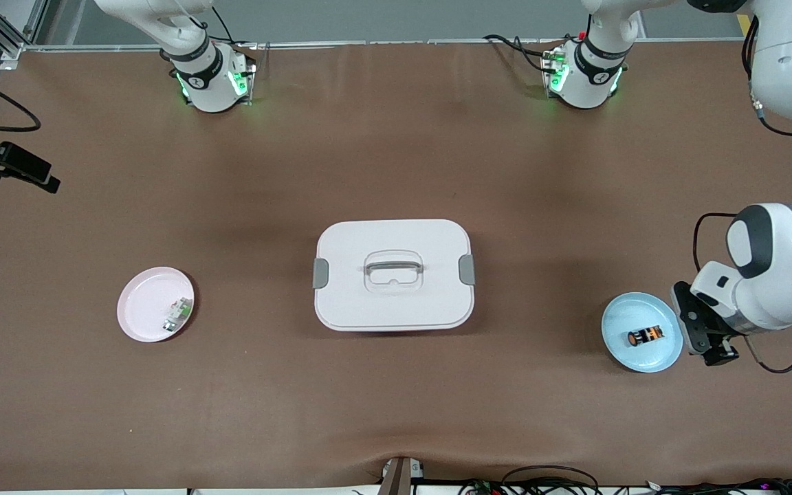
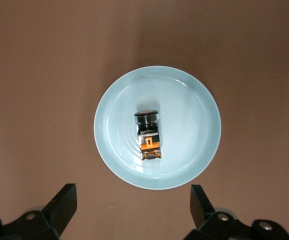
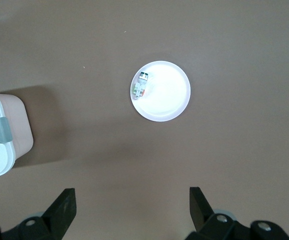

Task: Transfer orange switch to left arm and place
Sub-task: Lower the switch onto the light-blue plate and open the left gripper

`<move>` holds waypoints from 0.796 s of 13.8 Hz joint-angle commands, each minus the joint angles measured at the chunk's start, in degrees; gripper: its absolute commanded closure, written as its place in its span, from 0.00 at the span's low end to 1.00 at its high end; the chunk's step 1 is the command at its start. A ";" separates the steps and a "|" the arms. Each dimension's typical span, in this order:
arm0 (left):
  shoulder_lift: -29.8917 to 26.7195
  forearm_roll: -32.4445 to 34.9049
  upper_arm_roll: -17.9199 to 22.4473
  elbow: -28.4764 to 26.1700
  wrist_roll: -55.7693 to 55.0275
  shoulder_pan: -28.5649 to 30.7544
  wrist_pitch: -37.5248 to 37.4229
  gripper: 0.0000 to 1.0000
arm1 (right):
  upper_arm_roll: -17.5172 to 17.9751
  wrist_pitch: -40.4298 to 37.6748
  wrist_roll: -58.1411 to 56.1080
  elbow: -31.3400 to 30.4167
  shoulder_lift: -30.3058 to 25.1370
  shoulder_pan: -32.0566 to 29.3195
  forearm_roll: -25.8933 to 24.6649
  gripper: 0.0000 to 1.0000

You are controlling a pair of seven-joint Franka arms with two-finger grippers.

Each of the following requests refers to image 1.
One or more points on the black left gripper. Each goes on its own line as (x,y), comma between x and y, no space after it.
(720,346)

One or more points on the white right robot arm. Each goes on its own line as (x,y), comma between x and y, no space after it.
(210,89)

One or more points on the white box lid grey latches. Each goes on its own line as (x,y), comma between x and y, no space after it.
(396,302)

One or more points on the light blue round plate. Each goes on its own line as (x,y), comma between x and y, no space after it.
(633,309)

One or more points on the pink round plate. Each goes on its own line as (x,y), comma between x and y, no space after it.
(141,309)

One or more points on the aluminium frame profile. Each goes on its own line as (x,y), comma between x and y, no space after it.
(7,41)

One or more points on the green white switch module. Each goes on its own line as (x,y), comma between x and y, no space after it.
(177,315)

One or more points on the front camera mount bracket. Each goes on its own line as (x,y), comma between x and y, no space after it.
(399,478)

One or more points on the grey table edge rail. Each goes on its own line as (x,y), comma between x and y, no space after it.
(403,42)

